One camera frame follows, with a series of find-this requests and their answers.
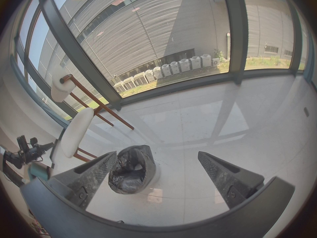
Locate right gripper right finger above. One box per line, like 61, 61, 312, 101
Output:
197, 151, 265, 210

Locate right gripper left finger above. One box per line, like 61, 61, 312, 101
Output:
50, 151, 117, 211

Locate black plastic bag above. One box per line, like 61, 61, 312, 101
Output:
108, 145, 157, 195

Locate wooden chair cream cushions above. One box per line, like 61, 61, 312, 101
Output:
51, 67, 135, 163

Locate window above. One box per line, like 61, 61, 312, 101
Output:
10, 0, 317, 131

